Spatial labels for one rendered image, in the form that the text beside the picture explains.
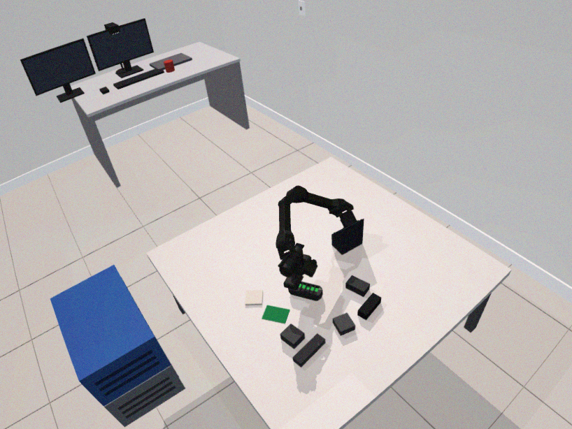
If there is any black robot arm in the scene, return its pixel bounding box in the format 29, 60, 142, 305
276, 185, 359, 278

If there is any flat green panel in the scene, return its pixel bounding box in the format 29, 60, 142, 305
262, 305, 290, 324

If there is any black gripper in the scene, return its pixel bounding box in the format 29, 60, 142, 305
283, 254, 312, 290

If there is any beige flat rectangular slab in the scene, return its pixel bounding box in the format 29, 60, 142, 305
245, 290, 263, 305

